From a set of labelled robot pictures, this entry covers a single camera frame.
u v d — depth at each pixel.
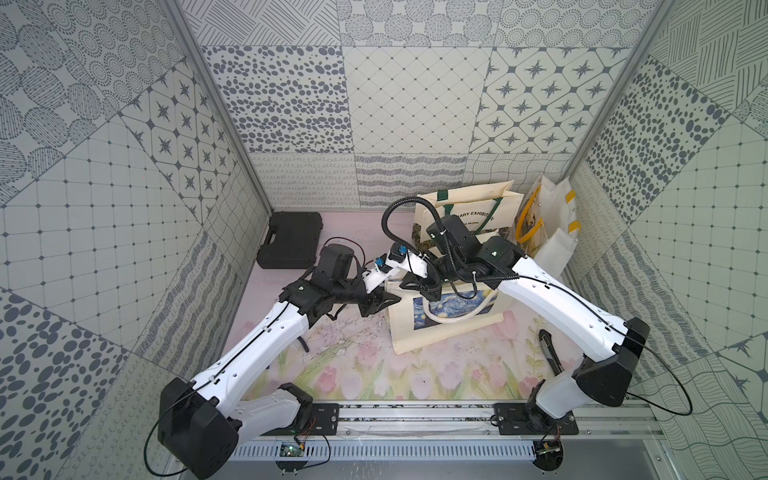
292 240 1.04
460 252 0.52
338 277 0.60
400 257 0.58
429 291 0.59
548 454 0.73
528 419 0.66
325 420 0.74
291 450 0.72
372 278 0.64
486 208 0.95
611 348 0.41
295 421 0.63
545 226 0.88
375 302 0.63
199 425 0.37
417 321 0.78
